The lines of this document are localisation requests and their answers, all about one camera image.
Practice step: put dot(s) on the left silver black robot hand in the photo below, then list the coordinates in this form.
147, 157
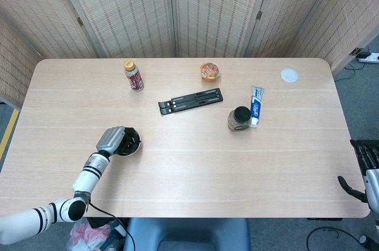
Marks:
109, 141

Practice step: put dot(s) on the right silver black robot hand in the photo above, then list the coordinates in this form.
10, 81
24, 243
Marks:
371, 183

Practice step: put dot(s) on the white cup of coffee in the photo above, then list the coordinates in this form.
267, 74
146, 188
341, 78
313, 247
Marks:
138, 144

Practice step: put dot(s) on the white paper cup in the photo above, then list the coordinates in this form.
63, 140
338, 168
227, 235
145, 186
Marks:
119, 228

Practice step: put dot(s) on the black round floor device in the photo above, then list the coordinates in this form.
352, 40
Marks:
364, 239

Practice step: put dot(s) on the coffee bottle with yellow cap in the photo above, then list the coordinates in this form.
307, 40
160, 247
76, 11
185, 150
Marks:
134, 79

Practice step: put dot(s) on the black folding laptop stand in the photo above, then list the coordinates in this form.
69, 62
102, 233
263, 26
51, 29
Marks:
189, 101

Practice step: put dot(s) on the pink white plastic bag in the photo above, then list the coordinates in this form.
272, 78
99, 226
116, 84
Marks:
89, 234

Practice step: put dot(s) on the yellow floor tape strip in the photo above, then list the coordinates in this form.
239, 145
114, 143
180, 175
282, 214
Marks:
9, 132

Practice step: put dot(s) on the dark blue grey chair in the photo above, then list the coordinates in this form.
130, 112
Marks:
189, 233

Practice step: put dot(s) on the orange fruit jelly cup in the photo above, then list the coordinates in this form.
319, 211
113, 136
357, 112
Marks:
209, 71

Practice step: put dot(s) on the brass screen hinge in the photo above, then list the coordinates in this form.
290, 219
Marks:
79, 21
259, 15

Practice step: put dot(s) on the white power strip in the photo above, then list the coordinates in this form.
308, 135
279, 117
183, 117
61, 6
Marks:
370, 58

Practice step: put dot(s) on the glass spice jar black lid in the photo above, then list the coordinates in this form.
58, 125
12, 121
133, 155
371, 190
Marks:
239, 117

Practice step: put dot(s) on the bamboo folding screen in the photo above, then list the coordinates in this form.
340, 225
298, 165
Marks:
133, 11

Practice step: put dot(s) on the white round table grommet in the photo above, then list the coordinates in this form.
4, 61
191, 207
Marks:
289, 75

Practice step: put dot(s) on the white blue toothpaste tube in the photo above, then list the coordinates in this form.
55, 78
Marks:
256, 106

